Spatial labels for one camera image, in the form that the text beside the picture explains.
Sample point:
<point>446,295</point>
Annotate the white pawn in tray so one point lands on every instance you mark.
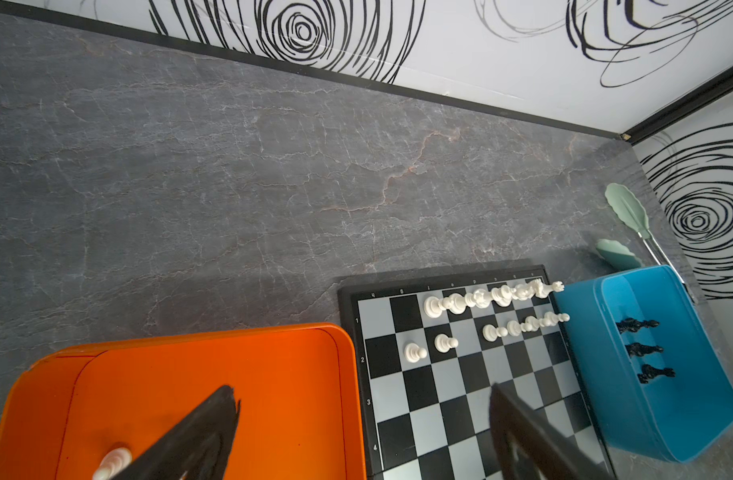
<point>113,463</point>

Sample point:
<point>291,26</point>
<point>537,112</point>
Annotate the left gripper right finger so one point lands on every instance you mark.
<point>528,447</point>

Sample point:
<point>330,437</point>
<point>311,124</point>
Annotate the blue tray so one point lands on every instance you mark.
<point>652,377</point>

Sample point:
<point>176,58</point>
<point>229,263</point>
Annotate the chess board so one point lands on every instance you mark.
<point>425,381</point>

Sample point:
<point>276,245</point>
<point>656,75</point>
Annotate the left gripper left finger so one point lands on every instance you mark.
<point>198,447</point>

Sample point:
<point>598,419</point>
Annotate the orange tray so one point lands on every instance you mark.
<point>296,387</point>

